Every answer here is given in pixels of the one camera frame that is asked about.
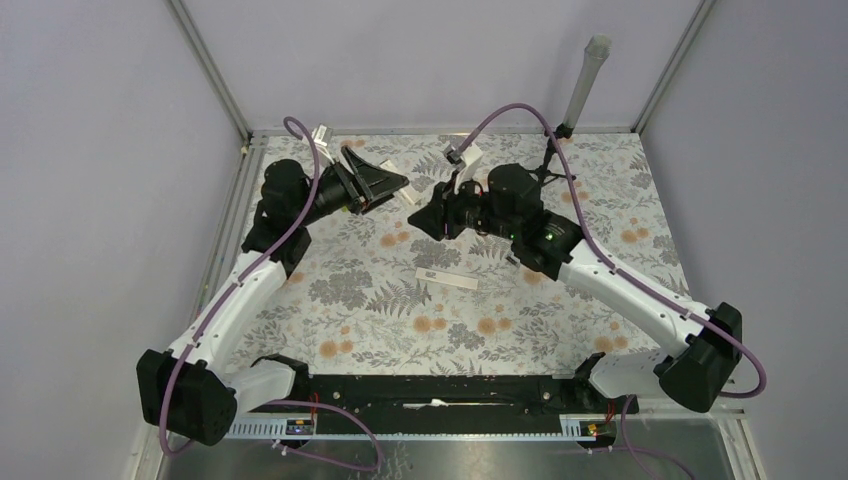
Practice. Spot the floral patterned table mat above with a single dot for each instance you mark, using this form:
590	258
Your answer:
354	304

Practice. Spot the grey tube on tripod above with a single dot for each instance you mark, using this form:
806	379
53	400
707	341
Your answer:
596	52

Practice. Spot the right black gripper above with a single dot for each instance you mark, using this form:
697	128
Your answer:
443	209

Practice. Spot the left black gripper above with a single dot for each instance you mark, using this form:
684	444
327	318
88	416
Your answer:
372	182

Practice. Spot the white remote battery cover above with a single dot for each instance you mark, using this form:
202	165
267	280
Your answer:
445	278

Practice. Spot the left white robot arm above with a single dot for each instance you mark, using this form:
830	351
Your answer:
183	390

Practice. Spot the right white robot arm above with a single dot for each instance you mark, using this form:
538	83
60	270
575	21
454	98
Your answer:
698	346

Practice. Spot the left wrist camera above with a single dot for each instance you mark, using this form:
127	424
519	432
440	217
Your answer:
322	135

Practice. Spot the slotted cable duct rail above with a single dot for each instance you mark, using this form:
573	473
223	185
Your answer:
335	427

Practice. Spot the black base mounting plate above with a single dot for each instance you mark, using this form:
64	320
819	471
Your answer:
417	396

